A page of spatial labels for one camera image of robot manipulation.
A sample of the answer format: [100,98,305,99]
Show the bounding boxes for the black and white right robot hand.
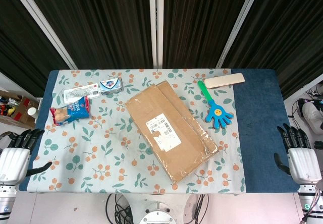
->
[274,123,322,184]

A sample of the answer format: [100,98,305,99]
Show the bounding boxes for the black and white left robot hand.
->
[0,128,53,186]

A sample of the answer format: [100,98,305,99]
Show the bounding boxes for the large cardboard box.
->
[125,80,220,184]

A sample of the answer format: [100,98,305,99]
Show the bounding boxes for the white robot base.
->
[138,201,177,224]

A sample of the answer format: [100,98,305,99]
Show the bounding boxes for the open cardboard box with clutter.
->
[0,89,40,129]

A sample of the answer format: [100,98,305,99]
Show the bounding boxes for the white shoe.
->
[301,102,323,134]

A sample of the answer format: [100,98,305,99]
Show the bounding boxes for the dark blue table cover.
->
[19,68,300,193]

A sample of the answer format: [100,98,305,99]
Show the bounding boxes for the blue red snack bag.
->
[49,95,91,127]

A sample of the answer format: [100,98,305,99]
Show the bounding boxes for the floral fruit print tablecloth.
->
[26,69,247,196]

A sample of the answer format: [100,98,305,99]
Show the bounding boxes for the white toothpaste tube box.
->
[63,83,100,105]

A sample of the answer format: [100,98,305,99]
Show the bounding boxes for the blue green hand clapper toy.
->
[197,80,235,130]

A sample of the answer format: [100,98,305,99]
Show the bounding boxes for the black curtain panel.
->
[22,0,154,70]
[0,0,71,97]
[223,0,323,99]
[163,0,255,70]

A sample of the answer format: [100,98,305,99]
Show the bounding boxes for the white blue soap box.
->
[99,77,125,95]

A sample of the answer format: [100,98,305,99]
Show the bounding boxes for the black floor cables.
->
[104,193,142,224]

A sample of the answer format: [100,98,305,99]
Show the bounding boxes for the white frame post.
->
[216,0,265,69]
[148,0,164,70]
[7,0,78,70]

